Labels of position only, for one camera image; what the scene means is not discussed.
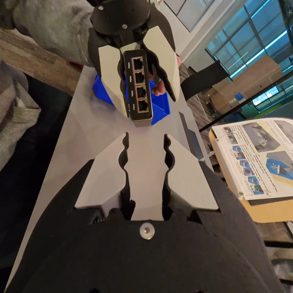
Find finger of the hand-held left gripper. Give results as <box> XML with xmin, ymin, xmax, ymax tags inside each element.
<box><xmin>98</xmin><ymin>45</ymin><xmax>129</xmax><ymax>119</ymax></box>
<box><xmin>143</xmin><ymin>25</ymin><xmax>181</xmax><ymax>103</ymax></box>

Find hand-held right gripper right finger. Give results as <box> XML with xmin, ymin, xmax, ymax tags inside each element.
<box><xmin>163</xmin><ymin>134</ymin><xmax>219</xmax><ymax>221</ymax></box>

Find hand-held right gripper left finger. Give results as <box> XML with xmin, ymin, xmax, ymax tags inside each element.
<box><xmin>74</xmin><ymin>132</ymin><xmax>131</xmax><ymax>217</ymax></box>

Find black network switch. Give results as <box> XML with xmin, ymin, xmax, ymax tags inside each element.
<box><xmin>123</xmin><ymin>49</ymin><xmax>153</xmax><ymax>128</ymax></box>

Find blue plastic bin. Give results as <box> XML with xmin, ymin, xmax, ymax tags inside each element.
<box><xmin>92</xmin><ymin>74</ymin><xmax>171</xmax><ymax>125</ymax></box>

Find person's left forearm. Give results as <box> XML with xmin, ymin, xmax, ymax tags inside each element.
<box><xmin>13</xmin><ymin>0</ymin><xmax>95</xmax><ymax>67</ymax></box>

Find person's left hand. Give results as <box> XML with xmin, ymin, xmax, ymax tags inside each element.
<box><xmin>148</xmin><ymin>71</ymin><xmax>169</xmax><ymax>97</ymax></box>

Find clear stand rod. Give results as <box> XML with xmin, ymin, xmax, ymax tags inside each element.
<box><xmin>201</xmin><ymin>150</ymin><xmax>217</xmax><ymax>161</ymax></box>

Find black office chair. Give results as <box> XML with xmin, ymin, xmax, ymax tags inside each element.
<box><xmin>180</xmin><ymin>61</ymin><xmax>230</xmax><ymax>101</ymax></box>

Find instruction sheet on stand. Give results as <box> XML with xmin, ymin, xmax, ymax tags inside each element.
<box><xmin>209</xmin><ymin>130</ymin><xmax>293</xmax><ymax>224</ymax></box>

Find printed instruction sheet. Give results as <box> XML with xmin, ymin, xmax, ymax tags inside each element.
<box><xmin>212</xmin><ymin>118</ymin><xmax>293</xmax><ymax>202</ymax></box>

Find person's black pants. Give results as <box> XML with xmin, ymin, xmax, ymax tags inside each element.
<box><xmin>0</xmin><ymin>74</ymin><xmax>73</xmax><ymax>273</ymax></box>

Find cardboard box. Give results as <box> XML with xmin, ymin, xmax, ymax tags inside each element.
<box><xmin>203</xmin><ymin>54</ymin><xmax>285</xmax><ymax>115</ymax></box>

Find large glass window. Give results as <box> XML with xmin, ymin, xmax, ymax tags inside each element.
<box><xmin>165</xmin><ymin>0</ymin><xmax>293</xmax><ymax>112</ymax></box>

